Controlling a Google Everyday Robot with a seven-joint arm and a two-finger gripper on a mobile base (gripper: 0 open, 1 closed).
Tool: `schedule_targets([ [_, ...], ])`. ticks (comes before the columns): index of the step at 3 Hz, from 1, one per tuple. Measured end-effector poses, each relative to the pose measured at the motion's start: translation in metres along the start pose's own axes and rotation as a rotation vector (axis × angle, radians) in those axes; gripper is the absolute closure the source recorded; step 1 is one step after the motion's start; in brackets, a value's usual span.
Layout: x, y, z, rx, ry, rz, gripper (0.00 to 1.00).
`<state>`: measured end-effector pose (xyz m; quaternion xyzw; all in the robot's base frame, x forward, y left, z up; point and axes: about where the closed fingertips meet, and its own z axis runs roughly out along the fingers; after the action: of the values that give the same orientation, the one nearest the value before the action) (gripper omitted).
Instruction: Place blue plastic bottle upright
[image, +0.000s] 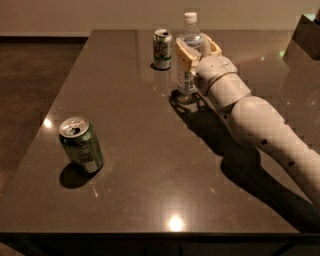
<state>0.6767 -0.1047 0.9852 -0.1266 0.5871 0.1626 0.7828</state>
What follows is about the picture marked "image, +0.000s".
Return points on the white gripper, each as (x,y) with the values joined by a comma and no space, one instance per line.
(216,69)

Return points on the clear plastic bottle blue label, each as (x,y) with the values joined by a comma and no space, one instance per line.
(188,49)

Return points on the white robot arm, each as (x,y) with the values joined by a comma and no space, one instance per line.
(250,120)

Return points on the white green soda can far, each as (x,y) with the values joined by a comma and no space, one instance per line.
(162,49)

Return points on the green soda can near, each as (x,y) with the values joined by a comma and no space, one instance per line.
(80,143)

